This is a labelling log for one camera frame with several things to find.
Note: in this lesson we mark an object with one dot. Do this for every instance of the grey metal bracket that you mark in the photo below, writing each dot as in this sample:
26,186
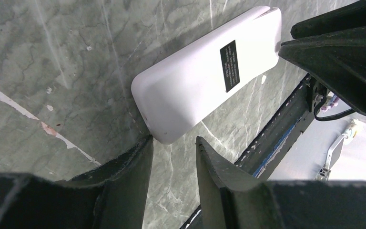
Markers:
334,151

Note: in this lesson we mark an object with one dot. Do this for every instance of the white battery cover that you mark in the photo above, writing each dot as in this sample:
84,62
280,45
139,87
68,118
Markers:
270,24

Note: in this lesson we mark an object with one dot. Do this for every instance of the black base frame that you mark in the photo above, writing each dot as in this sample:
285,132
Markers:
274,136

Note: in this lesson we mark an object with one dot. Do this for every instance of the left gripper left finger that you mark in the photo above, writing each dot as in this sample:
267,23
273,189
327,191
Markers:
110,196

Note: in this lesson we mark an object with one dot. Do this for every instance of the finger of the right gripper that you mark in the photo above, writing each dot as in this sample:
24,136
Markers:
347,17
337,60

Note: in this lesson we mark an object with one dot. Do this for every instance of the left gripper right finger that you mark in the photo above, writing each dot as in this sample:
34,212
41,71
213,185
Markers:
306,204

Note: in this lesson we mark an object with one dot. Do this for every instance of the white remote control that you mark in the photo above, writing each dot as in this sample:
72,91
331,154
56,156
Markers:
177,93

